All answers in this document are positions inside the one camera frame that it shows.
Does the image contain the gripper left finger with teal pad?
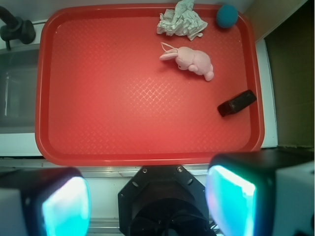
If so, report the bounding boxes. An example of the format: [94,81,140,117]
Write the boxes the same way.
[0,167,91,236]

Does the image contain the dark grey faucet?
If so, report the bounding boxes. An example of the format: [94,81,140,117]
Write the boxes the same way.
[0,6,36,51]

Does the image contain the teal crocheted ball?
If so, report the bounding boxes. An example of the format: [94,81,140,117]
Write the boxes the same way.
[216,4,238,29]

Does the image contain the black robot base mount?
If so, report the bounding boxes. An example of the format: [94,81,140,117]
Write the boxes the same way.
[118,166,216,236]

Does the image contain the small black box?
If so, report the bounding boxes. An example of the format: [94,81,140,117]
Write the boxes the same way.
[217,90,257,117]

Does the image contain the red plastic tray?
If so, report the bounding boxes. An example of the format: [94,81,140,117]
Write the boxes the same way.
[35,4,264,166]

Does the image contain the pink plush bunny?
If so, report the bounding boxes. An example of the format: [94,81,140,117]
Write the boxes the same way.
[159,42,214,82]

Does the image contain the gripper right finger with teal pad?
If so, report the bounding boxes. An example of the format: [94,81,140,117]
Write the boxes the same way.
[205,149,315,236]

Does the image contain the grey sink basin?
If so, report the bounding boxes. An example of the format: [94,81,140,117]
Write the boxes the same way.
[0,44,39,134]

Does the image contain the crumpled white paper towel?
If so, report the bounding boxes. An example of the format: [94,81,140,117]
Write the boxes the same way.
[157,0,208,41]

